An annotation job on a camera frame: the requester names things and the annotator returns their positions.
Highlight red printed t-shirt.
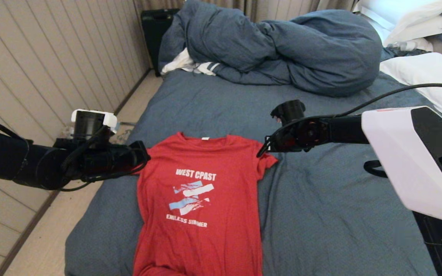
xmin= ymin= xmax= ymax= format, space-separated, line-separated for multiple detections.
xmin=133 ymin=132 xmax=279 ymax=276

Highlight patterned slipper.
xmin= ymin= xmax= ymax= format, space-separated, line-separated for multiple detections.
xmin=113 ymin=128 xmax=133 ymax=145

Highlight crumpled blue duvet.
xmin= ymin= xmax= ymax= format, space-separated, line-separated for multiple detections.
xmin=158 ymin=1 xmax=383 ymax=97

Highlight white striped garment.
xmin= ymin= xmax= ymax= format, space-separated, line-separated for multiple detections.
xmin=161 ymin=48 xmax=220 ymax=76

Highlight clear plastic bottle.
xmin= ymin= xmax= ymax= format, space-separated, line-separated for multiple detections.
xmin=385 ymin=41 xmax=416 ymax=52

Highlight black suitcase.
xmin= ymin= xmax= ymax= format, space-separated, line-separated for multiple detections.
xmin=141 ymin=10 xmax=181 ymax=77

